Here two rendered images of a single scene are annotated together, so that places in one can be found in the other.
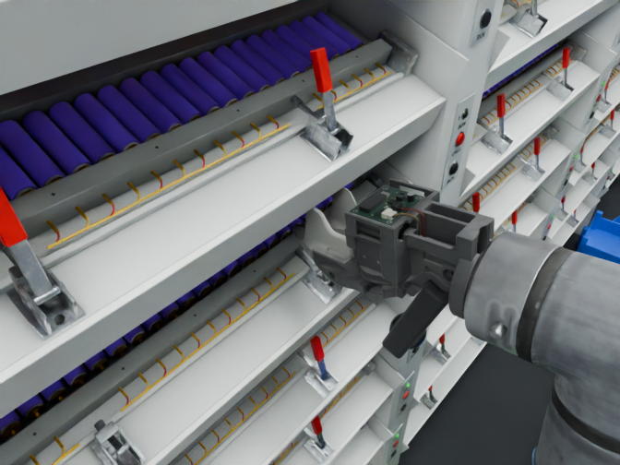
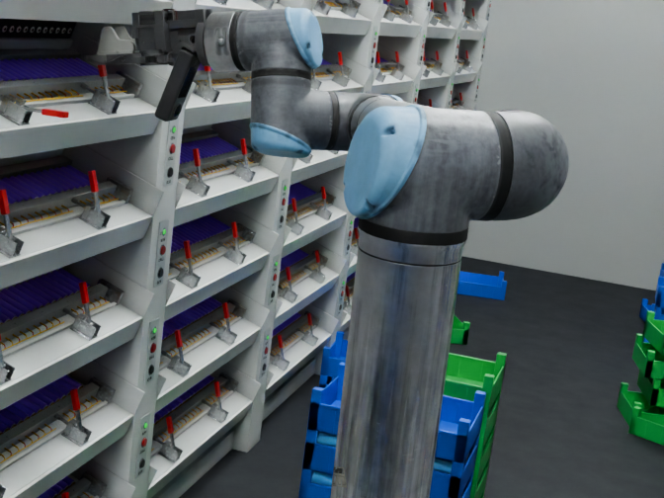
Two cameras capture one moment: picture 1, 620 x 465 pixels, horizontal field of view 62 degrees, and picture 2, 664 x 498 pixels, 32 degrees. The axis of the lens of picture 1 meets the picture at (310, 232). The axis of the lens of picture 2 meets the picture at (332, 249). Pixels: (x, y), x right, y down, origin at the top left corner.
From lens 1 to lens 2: 1.50 m
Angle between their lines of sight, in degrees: 37
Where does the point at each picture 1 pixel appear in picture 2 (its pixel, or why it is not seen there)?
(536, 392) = (295, 484)
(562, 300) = (245, 17)
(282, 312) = (81, 109)
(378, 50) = not seen: outside the picture
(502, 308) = (220, 29)
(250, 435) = (48, 230)
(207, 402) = (52, 120)
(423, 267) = (178, 41)
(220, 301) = (45, 82)
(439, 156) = not seen: hidden behind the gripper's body
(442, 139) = not seen: hidden behind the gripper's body
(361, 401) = (115, 317)
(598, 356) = (262, 31)
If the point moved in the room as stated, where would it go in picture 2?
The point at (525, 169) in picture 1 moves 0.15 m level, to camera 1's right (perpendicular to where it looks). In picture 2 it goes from (236, 171) to (298, 174)
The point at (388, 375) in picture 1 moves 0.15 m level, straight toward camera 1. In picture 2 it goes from (137, 299) to (139, 323)
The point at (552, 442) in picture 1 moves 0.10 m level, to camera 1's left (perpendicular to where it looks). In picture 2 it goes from (254, 95) to (190, 90)
